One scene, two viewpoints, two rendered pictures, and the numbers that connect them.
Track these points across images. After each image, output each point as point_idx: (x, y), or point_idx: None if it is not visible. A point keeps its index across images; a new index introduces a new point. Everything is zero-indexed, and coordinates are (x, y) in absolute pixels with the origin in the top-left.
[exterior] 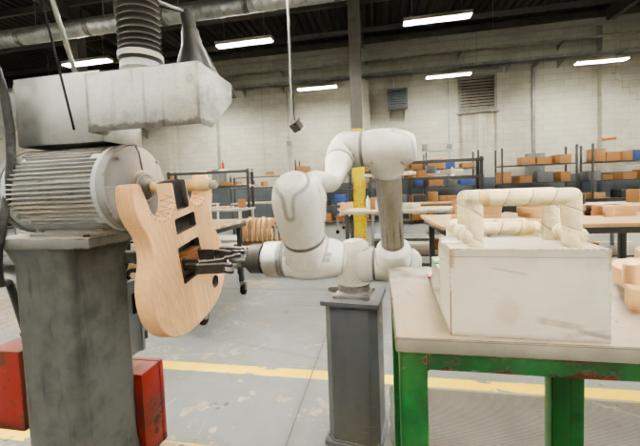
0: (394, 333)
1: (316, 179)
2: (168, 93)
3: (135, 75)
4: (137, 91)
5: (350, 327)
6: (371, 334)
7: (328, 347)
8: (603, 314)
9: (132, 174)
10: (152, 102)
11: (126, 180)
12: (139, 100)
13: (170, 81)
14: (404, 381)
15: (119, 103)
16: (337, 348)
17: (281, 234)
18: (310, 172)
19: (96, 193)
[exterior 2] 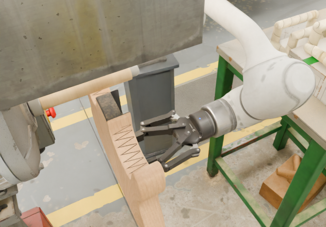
0: (322, 140)
1: (269, 41)
2: (151, 10)
3: None
4: (87, 19)
5: (154, 86)
6: (171, 85)
7: (134, 105)
8: None
9: (19, 107)
10: (122, 31)
11: (24, 123)
12: (94, 34)
13: None
14: (321, 160)
15: (48, 49)
16: (144, 104)
17: (261, 116)
18: (255, 29)
19: (15, 172)
